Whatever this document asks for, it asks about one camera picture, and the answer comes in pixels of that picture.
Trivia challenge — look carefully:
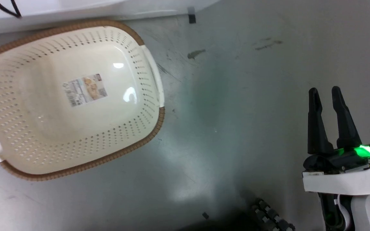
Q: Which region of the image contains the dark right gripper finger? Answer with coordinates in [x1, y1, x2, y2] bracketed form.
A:
[331, 86, 362, 150]
[307, 87, 334, 155]

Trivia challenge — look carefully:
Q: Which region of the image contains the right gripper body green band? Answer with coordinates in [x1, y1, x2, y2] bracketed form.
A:
[302, 140, 370, 196]

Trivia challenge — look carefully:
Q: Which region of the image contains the cream perforated laundry basket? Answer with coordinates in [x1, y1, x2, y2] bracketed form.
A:
[0, 19, 166, 182]

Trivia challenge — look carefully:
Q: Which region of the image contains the paper label sticker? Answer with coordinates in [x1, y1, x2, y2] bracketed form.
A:
[62, 73, 108, 107]

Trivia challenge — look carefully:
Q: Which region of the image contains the thin black cable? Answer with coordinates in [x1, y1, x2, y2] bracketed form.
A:
[0, 0, 22, 18]

